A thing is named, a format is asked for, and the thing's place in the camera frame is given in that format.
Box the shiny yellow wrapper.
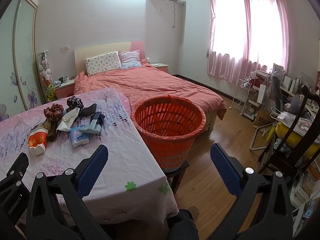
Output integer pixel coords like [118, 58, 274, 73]
[32, 119, 50, 132]

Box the pink floral tablecloth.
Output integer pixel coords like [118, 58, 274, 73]
[0, 87, 179, 224]

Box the grey office chair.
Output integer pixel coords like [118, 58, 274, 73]
[271, 76, 285, 110]

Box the crushed red white paper cup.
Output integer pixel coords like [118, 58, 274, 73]
[27, 127, 48, 157]

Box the pink curtain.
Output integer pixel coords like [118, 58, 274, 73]
[206, 0, 250, 78]
[244, 0, 292, 85]

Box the blue white tissue pack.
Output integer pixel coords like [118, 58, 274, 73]
[69, 125, 90, 148]

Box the white shelf trolley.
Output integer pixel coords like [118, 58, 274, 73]
[245, 70, 272, 120]

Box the dark wooden stool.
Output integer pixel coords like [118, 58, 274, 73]
[165, 160, 190, 193]

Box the white tissue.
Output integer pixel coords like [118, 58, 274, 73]
[56, 108, 80, 132]

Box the green plush toy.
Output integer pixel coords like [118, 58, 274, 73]
[46, 84, 56, 103]

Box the white air conditioner pipe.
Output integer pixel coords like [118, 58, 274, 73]
[172, 0, 187, 28]

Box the white wire rack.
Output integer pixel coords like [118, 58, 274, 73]
[231, 79, 250, 113]

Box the white floral pillow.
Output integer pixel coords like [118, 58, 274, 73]
[84, 51, 122, 77]

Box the pink striped pillow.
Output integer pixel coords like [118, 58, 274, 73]
[119, 50, 142, 69]

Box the person's jeans leg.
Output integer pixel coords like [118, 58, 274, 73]
[166, 209, 200, 240]

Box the light wooden bed frame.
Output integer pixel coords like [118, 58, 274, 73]
[204, 109, 218, 132]

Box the black floral scrunchie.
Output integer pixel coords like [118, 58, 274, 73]
[66, 95, 85, 110]

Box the white paper bag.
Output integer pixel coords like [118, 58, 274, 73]
[257, 84, 269, 104]

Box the brown cardboard box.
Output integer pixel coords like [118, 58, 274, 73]
[252, 109, 275, 130]

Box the pink nightstand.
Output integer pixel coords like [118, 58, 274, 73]
[150, 62, 168, 73]
[54, 79, 75, 100]

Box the red-brown bow scrunchie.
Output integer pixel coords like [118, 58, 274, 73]
[43, 103, 64, 123]

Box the orange plastic laundry basket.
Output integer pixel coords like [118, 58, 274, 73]
[130, 95, 207, 172]

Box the coral pink duvet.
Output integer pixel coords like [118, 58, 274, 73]
[73, 59, 227, 120]

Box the dark knitted cloth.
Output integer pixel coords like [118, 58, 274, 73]
[79, 103, 97, 117]

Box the pile of boxes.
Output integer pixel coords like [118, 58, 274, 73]
[290, 165, 320, 230]

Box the yellow plastic basin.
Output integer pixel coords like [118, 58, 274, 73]
[275, 122, 320, 158]

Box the dark wooden chair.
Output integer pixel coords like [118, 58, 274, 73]
[259, 85, 320, 179]

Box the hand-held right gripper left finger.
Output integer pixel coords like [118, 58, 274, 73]
[26, 144, 113, 240]

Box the dark blue cloth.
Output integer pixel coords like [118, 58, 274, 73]
[91, 112, 106, 128]

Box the dark brown wrapper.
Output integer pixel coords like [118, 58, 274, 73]
[47, 120, 60, 142]

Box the white tube frame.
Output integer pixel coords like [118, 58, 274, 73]
[250, 124, 273, 152]

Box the hanging plush toy organizer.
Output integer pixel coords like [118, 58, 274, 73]
[37, 51, 52, 84]

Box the frosted glass sliding wardrobe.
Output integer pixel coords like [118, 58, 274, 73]
[0, 0, 48, 123]

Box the person's brown shoe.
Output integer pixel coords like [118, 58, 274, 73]
[187, 206, 200, 218]

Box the beige and pink headboard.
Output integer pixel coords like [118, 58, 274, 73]
[74, 41, 145, 77]

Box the white picture frame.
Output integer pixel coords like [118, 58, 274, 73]
[272, 63, 285, 79]

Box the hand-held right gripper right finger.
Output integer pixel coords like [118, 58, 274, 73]
[210, 143, 294, 240]

